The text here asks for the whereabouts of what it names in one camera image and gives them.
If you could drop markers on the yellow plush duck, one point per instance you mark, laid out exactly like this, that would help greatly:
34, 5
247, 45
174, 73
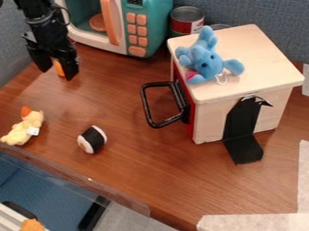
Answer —
25, 129

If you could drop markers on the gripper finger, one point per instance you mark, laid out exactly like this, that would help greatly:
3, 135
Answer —
41, 60
70, 68

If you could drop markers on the orange plush toy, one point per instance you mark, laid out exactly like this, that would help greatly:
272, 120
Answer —
31, 225

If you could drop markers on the blue plush animal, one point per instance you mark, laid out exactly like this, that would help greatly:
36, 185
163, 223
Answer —
205, 58

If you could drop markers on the red and white can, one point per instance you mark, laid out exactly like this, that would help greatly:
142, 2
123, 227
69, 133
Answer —
186, 21

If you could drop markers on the orange and green toy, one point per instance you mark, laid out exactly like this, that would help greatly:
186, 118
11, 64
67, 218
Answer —
59, 68

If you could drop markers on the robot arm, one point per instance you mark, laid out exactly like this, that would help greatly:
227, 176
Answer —
33, 7

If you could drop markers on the toy microwave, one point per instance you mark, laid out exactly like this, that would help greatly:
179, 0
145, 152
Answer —
139, 27

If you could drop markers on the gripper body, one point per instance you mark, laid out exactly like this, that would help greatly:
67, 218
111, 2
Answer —
49, 34

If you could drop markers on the cabinet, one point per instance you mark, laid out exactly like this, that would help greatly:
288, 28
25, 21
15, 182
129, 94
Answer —
249, 66

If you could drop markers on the silver can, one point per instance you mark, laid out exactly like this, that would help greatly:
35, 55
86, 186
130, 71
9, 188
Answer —
219, 26

